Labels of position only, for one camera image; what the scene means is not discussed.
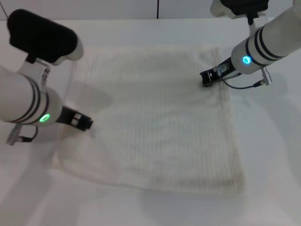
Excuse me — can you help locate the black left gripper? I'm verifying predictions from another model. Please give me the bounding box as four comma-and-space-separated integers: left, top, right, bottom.
56, 105, 94, 132

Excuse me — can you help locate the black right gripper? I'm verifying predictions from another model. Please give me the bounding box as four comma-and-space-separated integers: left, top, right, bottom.
199, 61, 238, 88

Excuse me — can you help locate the white ribbed towel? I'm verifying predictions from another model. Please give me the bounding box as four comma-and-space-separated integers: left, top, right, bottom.
50, 46, 246, 195

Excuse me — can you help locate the clear plug on right gripper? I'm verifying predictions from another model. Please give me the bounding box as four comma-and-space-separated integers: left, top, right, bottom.
213, 63, 230, 74

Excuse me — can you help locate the right arm cable with plug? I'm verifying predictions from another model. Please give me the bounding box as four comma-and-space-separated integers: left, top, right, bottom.
222, 66, 274, 90

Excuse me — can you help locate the arm cable with plug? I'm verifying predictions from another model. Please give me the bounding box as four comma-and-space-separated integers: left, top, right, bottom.
6, 124, 39, 146
222, 66, 274, 90

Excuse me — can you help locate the left arm cable with plug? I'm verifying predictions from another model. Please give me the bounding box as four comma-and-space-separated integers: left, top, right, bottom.
6, 124, 39, 146

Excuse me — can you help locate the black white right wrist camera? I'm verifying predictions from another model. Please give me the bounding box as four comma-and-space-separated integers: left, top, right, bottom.
209, 0, 269, 19

